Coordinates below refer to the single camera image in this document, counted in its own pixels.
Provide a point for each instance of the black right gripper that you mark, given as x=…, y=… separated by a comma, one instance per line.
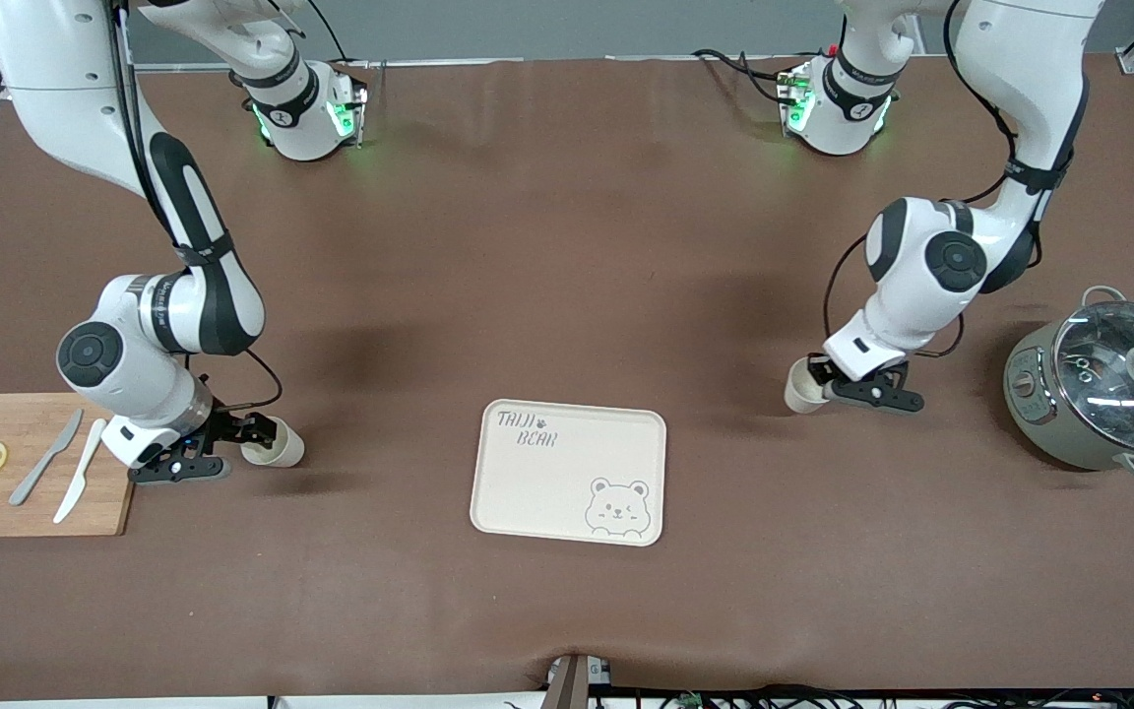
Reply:
x=226, y=426

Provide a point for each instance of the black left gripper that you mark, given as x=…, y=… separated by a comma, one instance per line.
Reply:
x=822, y=372

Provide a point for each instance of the white plastic cup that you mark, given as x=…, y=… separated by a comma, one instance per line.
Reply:
x=283, y=453
x=801, y=394

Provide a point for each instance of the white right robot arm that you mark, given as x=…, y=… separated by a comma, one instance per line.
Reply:
x=134, y=364

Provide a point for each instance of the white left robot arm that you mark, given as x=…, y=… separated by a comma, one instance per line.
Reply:
x=921, y=286

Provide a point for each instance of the cream tray with bear print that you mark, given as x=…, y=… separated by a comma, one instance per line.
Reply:
x=547, y=483

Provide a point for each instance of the white plastic knife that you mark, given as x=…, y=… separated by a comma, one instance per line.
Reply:
x=82, y=471

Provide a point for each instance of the grey plastic knife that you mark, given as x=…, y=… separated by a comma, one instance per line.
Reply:
x=43, y=461

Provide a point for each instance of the grey electric cooking pot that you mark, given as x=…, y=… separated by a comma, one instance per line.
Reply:
x=1069, y=448

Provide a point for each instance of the glass pot lid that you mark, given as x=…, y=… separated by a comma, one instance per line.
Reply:
x=1099, y=394

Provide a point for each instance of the brown table mat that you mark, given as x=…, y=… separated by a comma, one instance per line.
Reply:
x=567, y=246

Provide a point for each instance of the metal post at table edge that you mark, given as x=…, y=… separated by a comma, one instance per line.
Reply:
x=572, y=681

